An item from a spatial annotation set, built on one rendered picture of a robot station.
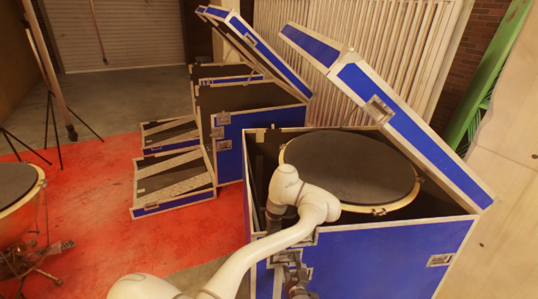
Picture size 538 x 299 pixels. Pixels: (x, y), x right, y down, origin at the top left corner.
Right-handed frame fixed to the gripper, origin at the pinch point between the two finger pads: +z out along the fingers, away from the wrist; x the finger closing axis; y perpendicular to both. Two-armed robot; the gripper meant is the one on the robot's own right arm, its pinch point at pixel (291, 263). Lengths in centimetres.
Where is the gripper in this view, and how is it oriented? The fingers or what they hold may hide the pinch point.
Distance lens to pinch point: 139.7
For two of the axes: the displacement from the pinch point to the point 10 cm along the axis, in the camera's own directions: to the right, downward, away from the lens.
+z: -1.3, -4.6, 8.8
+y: -8.9, -3.4, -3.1
